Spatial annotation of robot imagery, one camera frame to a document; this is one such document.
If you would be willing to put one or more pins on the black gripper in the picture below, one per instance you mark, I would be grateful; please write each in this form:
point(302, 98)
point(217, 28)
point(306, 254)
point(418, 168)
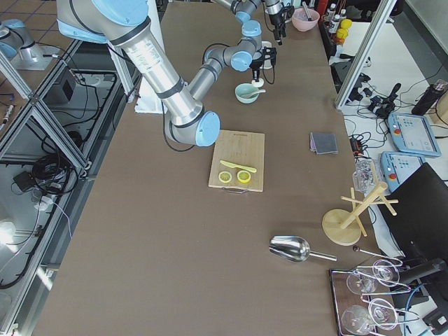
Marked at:
point(256, 65)
point(276, 19)

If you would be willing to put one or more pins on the white steamed bun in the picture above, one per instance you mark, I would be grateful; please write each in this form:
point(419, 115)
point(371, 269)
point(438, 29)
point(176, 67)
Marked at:
point(258, 83)

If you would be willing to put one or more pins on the white plastic spoon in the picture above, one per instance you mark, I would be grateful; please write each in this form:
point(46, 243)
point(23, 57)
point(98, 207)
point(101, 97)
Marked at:
point(252, 94)

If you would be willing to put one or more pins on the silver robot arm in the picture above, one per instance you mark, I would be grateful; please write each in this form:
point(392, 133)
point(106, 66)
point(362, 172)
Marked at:
point(243, 10)
point(127, 25)

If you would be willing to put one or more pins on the mint green bowl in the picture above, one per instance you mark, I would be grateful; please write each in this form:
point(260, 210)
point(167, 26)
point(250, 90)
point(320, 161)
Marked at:
point(246, 93)

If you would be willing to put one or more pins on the pink bowl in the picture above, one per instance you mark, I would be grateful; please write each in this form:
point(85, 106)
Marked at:
point(300, 20)

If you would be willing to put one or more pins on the cream rabbit tray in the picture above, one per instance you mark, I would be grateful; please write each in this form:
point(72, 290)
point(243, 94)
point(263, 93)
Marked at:
point(266, 43)

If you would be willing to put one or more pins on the yellow toy fruits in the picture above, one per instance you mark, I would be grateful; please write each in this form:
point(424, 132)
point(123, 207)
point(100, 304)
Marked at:
point(342, 31)

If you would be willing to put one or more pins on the wooden cutting board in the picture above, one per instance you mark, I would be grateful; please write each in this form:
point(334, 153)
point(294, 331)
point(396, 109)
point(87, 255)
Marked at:
point(238, 161)

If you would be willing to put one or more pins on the grey folded cloth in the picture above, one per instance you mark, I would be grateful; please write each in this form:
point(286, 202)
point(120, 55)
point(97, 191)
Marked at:
point(323, 143)

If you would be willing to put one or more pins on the yellow plastic knife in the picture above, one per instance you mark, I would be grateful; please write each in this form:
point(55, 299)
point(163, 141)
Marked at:
point(238, 166)

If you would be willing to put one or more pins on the lemon half upper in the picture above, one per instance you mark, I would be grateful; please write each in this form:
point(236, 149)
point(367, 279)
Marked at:
point(243, 176)

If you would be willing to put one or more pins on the clear plastic container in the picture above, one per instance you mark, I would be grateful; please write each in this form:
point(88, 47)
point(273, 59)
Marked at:
point(365, 176)

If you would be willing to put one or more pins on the upper blue teach pendant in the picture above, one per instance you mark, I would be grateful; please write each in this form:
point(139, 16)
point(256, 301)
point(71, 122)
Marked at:
point(413, 134)

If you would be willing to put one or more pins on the blue teach pendant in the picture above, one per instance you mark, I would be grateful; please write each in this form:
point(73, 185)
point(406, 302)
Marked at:
point(397, 167)
point(413, 134)

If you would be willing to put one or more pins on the black water bottle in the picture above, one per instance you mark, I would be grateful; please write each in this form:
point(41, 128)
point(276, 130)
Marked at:
point(429, 97)

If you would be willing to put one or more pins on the lower blue teach pendant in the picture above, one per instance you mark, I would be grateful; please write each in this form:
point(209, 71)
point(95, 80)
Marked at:
point(397, 167)

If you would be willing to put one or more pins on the wooden mug tree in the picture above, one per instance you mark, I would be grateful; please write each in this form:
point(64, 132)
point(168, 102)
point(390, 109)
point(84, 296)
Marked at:
point(345, 227)

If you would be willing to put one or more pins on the metal scoop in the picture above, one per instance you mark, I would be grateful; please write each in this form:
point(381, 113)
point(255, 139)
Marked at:
point(295, 249)

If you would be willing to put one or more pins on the black monitor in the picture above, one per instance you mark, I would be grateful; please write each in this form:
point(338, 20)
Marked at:
point(420, 225)

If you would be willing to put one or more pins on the wine glass rack tray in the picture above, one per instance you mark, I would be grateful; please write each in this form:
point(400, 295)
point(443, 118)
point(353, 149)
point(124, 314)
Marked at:
point(362, 299)

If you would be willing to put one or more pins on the aluminium frame post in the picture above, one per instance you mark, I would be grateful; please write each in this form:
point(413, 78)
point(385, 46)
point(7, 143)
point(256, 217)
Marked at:
point(378, 21)

